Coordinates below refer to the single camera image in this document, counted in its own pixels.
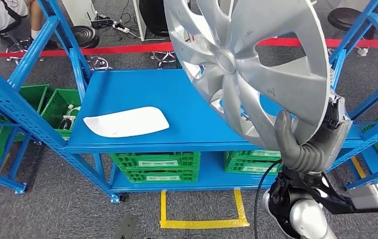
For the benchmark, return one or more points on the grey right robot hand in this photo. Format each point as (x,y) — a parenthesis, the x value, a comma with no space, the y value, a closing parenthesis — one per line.
(337,132)

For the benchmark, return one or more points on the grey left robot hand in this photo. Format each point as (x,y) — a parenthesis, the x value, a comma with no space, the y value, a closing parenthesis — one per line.
(126,227)

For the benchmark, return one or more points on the silver plastic wheel hubcap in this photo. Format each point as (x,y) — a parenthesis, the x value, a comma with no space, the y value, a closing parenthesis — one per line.
(228,62)

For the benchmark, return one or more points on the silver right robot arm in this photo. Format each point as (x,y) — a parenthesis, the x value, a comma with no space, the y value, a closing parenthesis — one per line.
(307,217)

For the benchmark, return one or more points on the blue metal shelf rack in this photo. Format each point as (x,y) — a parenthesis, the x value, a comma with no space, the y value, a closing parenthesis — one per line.
(368,161)
(1,184)
(143,92)

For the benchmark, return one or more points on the white and black small part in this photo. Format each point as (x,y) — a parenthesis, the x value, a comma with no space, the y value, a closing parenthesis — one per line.
(65,122)

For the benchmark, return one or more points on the yellow floor tape square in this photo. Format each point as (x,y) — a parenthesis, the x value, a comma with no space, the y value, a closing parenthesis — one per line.
(205,224)

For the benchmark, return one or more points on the red barrier belt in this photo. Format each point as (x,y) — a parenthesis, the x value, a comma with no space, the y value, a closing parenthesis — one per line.
(307,42)
(126,47)

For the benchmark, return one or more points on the white curved plastic panel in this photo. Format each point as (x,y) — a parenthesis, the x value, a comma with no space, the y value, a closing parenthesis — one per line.
(126,122)

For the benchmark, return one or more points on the black round stool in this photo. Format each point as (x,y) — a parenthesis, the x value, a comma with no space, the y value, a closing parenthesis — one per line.
(164,59)
(347,18)
(80,36)
(24,49)

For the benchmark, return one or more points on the white power strip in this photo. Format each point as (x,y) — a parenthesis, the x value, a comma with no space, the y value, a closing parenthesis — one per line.
(121,28)

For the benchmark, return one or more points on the black router box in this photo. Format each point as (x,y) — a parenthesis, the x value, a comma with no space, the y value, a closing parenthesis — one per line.
(101,21)

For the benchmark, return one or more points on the white desk leg panel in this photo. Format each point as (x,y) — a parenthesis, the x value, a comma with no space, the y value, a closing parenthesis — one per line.
(77,11)
(139,19)

